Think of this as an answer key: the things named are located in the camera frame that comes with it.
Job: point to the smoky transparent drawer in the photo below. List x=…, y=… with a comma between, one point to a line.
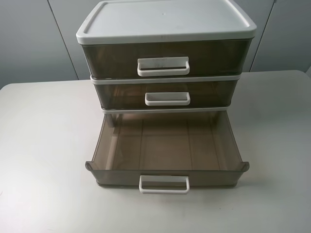
x=139, y=96
x=173, y=59
x=167, y=153

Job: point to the white plastic drawer cabinet frame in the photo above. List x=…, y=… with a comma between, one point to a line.
x=158, y=21

